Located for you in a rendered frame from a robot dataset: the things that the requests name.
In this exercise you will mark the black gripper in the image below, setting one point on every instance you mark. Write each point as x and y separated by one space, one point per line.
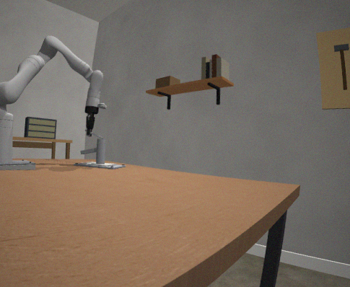
91 110

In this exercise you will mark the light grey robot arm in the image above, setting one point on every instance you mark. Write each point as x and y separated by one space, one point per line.
10 91

